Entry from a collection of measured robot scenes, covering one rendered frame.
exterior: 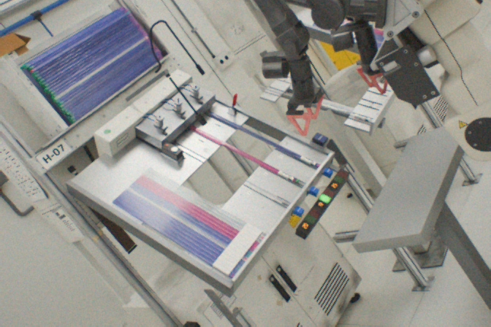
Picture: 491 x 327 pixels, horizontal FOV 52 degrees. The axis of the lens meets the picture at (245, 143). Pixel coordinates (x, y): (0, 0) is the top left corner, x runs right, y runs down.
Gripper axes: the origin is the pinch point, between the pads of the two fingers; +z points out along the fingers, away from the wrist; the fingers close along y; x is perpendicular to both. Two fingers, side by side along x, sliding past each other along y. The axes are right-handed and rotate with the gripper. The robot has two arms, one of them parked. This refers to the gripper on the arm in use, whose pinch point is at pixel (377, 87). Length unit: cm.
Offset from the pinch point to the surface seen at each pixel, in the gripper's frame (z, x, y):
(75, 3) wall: -54, -125, -236
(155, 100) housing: -9, -72, -49
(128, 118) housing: -7, -83, -40
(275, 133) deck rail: 19, -31, -43
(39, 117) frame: -19, -112, -35
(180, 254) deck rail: 28, -76, 8
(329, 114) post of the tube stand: 21, -7, -51
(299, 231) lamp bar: 40, -37, 0
